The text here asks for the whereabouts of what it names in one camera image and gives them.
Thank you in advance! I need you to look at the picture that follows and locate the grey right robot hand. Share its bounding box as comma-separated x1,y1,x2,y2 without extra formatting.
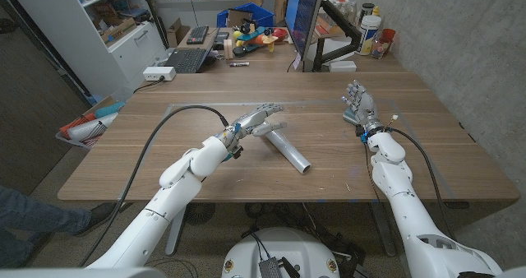
341,79,385,135

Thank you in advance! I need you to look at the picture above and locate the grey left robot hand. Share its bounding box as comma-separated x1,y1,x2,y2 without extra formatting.
215,103,288,149

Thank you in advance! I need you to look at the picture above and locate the small white box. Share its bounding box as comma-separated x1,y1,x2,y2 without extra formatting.
328,60,358,73

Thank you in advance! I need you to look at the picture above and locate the clear drinking glass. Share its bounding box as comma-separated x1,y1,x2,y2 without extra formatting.
371,37,390,60

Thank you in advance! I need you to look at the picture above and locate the white wipes canister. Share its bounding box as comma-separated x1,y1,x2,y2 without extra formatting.
356,14,382,57

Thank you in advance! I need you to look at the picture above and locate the red cup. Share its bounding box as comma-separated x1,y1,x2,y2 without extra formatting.
380,28,397,55

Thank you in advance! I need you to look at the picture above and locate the black laptop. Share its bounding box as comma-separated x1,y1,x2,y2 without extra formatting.
164,26,221,74

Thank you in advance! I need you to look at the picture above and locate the colourful toy plane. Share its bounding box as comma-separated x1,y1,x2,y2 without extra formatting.
232,21,288,53

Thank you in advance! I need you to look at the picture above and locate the black lidded jar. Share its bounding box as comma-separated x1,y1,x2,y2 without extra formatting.
360,2,376,24

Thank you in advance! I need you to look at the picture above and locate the black round fan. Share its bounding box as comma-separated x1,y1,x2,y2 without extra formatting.
183,202,216,226

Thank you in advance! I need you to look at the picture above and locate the black keyboard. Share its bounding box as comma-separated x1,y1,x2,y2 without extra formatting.
186,25,210,45

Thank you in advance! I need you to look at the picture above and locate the white power strip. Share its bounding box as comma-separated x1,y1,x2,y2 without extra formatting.
142,66,177,82

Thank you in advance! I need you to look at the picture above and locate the blue plastic bin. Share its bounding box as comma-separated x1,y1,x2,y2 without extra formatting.
216,2,275,29

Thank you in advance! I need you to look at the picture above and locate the black computer monitor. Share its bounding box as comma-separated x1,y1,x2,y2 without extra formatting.
284,0,326,72

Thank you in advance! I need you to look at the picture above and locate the open cardboard box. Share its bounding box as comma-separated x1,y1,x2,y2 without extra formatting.
166,17,191,48

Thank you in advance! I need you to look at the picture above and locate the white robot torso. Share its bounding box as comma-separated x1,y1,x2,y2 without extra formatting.
221,227,341,278

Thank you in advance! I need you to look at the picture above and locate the grey table leg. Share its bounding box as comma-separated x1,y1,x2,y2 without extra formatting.
164,203,188,257
367,202,398,257

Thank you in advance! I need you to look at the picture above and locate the silver heatsink module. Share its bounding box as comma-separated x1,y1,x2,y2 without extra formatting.
257,257,284,278

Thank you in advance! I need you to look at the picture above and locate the printed cardboard box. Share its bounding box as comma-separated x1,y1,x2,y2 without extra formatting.
100,17,137,45

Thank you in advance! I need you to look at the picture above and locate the basket of rolled materials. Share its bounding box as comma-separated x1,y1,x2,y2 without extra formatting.
55,100,127,150

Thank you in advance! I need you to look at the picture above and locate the dark shoe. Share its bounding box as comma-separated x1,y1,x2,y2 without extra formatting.
77,202,121,238

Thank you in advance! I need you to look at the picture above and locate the white shelf cabinet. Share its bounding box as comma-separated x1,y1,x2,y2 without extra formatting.
3,0,168,99

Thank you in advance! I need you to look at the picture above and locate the person leg in jeans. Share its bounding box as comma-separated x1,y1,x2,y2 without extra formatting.
0,185,94,269

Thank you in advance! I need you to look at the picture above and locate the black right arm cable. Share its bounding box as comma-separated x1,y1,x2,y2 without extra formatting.
384,126,455,243

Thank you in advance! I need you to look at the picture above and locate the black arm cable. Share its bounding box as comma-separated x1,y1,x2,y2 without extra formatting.
384,126,455,243
80,104,230,267

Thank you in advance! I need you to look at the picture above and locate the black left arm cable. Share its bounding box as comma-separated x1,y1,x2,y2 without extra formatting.
80,104,230,267

